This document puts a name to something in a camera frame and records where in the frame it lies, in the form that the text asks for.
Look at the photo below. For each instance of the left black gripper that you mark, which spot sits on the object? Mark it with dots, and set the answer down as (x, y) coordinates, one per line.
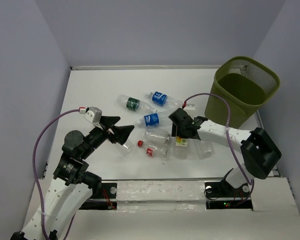
(121, 132)

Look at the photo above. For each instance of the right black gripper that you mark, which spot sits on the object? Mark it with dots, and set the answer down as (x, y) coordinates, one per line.
(176, 131)

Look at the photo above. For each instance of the clear bottle yellow label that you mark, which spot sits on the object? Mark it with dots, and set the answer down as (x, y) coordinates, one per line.
(181, 148)

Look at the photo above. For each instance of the clear plastic cup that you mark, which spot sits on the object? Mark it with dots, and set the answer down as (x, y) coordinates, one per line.
(126, 148)
(204, 149)

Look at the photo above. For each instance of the green label plastic bottle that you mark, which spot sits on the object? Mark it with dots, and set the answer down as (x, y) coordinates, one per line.
(135, 105)

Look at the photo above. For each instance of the blue label bottle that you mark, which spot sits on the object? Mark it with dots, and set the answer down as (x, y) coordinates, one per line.
(164, 100)
(159, 119)

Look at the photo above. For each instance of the red cap cola bottle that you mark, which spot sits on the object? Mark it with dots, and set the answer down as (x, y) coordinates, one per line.
(153, 149)

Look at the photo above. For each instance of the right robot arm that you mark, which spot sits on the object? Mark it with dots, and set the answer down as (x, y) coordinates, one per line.
(254, 151)

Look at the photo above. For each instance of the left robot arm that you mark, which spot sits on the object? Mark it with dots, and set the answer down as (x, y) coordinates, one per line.
(72, 184)

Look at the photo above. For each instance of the green mesh bin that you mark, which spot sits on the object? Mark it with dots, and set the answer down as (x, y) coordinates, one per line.
(246, 85)

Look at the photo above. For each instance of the white foam front strip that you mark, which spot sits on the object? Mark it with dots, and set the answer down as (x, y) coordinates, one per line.
(160, 190)

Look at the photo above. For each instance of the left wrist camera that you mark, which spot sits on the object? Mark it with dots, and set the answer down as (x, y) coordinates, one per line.
(93, 115)

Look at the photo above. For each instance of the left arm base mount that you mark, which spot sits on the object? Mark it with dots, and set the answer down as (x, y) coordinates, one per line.
(104, 200)

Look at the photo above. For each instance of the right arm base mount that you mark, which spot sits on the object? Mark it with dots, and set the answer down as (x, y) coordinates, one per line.
(222, 196)

